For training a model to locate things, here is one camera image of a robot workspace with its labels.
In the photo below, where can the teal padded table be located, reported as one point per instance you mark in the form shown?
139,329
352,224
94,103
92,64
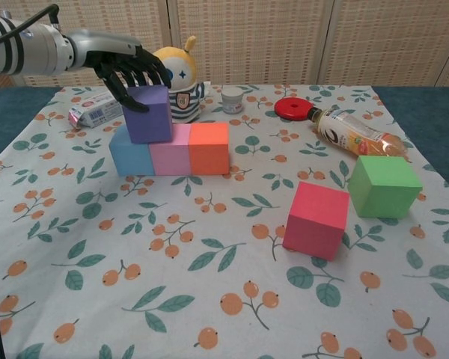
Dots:
426,112

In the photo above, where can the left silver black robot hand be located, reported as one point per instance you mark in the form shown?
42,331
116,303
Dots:
104,48

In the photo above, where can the light blue foam cube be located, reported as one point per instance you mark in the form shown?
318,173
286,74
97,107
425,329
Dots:
131,159

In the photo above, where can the small white jar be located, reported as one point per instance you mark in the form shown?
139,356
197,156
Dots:
232,100

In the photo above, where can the green foam cube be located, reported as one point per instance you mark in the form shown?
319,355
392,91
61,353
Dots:
383,187

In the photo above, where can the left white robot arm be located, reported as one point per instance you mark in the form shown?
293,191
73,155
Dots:
37,48

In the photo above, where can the white toothpaste box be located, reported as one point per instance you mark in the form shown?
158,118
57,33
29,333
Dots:
93,110

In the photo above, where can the red disc with hole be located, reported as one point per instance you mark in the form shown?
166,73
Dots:
284,110

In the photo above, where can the floral fruit print tablecloth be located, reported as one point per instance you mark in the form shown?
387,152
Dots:
209,299

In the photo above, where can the orange foam cube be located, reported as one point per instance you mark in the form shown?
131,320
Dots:
209,153

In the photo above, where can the pink foam cube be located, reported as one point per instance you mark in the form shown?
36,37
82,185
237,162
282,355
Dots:
170,159

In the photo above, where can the yellow plush toy striped shirt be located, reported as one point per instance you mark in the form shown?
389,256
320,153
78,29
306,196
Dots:
183,75

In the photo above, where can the orange drink plastic bottle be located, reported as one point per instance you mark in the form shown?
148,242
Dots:
351,134

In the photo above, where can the bamboo folding screen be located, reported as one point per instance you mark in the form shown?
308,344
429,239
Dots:
265,37

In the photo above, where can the magenta foam cube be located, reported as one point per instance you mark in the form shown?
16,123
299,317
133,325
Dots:
314,224

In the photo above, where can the purple foam cube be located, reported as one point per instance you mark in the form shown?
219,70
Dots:
149,119

